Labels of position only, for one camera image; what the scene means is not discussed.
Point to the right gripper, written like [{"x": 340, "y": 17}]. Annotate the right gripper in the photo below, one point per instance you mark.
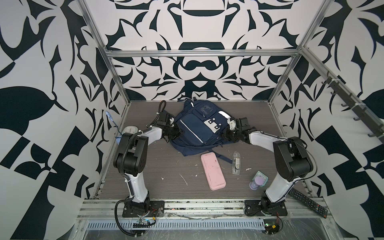
[{"x": 226, "y": 137}]

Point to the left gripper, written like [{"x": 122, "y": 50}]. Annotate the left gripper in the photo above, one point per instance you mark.
[{"x": 178, "y": 132}]

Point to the navy blue student backpack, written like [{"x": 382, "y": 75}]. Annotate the navy blue student backpack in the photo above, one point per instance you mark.
[{"x": 202, "y": 124}]

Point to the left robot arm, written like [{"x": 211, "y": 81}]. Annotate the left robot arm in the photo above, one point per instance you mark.
[{"x": 132, "y": 155}]

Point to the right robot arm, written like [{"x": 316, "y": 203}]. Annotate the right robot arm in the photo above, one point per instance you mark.
[{"x": 293, "y": 162}]

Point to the clear plastic pen box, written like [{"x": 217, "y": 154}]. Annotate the clear plastic pen box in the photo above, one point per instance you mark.
[{"x": 236, "y": 165}]

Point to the white round alarm clock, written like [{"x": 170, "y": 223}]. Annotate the white round alarm clock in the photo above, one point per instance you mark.
[{"x": 130, "y": 130}]

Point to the pink pencil case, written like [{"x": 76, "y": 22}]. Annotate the pink pencil case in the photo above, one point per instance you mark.
[{"x": 213, "y": 171}]

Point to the small green circuit board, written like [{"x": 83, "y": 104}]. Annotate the small green circuit board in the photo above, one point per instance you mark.
[{"x": 271, "y": 228}]

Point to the black remote control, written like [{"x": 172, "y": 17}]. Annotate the black remote control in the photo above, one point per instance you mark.
[{"x": 309, "y": 203}]

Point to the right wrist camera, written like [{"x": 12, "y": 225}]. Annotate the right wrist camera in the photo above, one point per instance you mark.
[{"x": 232, "y": 123}]

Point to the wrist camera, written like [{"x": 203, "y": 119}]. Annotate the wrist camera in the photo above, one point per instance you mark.
[
  {"x": 232, "y": 123},
  {"x": 165, "y": 119}
]

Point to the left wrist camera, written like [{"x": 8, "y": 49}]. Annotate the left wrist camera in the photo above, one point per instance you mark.
[{"x": 165, "y": 119}]

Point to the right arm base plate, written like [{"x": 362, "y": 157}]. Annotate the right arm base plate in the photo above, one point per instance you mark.
[{"x": 265, "y": 208}]

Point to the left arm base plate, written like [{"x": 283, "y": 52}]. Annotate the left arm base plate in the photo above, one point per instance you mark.
[{"x": 145, "y": 209}]

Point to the white slotted cable duct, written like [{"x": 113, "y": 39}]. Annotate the white slotted cable duct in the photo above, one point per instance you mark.
[{"x": 201, "y": 224}]

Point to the wall hook rack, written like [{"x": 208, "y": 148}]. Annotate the wall hook rack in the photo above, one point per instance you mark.
[{"x": 352, "y": 102}]

